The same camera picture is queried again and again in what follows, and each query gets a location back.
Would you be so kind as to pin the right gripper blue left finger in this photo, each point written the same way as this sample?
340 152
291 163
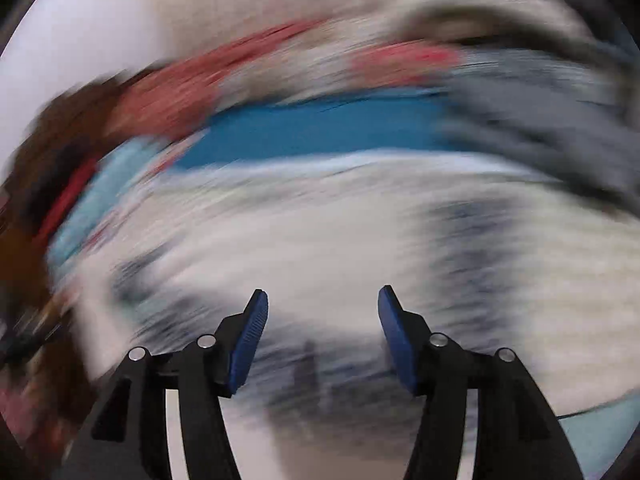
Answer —
250 325

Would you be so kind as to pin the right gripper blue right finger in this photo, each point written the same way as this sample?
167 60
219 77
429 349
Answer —
395 322

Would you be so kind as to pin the white navy patterned fleece garment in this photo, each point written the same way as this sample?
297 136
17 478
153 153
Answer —
350 279

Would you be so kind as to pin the patterned teal beige bedsheet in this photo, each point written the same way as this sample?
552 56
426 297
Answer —
320 129

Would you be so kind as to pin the red patchwork quilt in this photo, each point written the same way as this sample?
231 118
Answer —
292 62

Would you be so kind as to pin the dark grey padded jacket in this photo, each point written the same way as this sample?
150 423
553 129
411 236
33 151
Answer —
505 98

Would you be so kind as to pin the carved dark wooden headboard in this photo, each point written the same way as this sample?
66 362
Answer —
67 132

